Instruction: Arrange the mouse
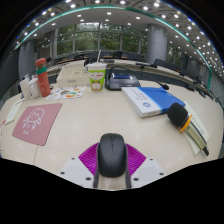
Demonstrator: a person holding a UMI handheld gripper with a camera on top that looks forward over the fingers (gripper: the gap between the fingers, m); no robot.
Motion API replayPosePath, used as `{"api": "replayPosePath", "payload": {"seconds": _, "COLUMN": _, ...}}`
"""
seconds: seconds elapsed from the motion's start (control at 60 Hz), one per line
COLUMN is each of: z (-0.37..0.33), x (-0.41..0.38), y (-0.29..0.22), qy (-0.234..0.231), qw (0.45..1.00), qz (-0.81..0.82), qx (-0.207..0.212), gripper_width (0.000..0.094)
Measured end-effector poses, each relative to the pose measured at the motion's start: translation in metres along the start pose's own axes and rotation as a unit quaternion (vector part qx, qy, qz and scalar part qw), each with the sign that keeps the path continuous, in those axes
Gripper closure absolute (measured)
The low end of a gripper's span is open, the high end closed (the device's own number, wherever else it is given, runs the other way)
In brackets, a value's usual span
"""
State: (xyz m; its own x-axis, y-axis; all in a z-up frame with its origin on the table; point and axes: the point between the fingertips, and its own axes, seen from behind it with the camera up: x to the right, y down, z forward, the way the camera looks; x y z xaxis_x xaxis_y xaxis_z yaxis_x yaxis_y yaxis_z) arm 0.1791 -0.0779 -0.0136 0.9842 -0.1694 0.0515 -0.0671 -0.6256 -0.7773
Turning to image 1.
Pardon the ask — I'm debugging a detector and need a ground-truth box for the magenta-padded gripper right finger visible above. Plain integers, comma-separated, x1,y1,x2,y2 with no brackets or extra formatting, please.
123,143,167,190

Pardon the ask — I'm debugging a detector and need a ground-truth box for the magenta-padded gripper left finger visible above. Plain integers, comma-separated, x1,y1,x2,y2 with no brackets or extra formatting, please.
59,142,101,190

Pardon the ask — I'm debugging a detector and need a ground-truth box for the black computer mouse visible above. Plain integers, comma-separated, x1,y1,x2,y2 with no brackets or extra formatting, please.
96,132,128,179

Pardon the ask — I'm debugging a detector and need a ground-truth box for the pink mouse pad white drawing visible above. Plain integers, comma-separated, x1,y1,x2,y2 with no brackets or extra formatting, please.
11,102,64,147

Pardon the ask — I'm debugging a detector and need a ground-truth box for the handheld microphone black foam head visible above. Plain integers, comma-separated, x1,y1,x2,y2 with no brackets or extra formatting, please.
166,102,210,157

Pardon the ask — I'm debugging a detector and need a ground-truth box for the white booklet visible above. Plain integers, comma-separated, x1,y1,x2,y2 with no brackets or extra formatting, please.
182,101,211,156

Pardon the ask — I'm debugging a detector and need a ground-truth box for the blue and white book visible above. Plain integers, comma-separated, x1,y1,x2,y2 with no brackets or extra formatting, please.
120,86,186,119

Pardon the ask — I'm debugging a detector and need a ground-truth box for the colourful sticker sheet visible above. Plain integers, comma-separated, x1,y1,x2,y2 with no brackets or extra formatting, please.
45,85,87,101

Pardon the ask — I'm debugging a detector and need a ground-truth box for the red and white leaflet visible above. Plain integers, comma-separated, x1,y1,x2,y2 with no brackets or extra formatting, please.
0,118,7,151

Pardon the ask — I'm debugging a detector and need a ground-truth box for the white printed paper sheet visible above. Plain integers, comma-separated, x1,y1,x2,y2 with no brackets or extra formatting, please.
3,99,25,126

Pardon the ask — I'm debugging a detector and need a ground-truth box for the dark gooseneck conference microphone unit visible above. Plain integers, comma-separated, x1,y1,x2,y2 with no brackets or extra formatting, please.
104,65,170,92

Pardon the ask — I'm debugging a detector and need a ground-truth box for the white lidded mug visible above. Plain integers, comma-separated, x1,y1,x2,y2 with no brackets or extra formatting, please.
28,76,42,99

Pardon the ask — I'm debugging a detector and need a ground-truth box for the beige cardboard box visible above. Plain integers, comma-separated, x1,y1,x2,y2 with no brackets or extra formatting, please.
55,64,91,89

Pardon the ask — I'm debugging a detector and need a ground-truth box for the printed paper cup with straw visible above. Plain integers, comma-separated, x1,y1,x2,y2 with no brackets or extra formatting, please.
87,49,108,93

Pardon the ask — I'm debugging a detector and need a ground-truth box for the red drink bottle green band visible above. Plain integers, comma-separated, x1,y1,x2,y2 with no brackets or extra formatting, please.
35,57,52,98

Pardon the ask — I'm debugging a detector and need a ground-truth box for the group of dark office chairs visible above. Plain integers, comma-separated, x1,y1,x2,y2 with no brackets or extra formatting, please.
83,49,214,98

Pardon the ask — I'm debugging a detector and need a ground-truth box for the group of ceiling lights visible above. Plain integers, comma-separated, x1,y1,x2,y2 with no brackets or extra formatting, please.
13,0,224,78

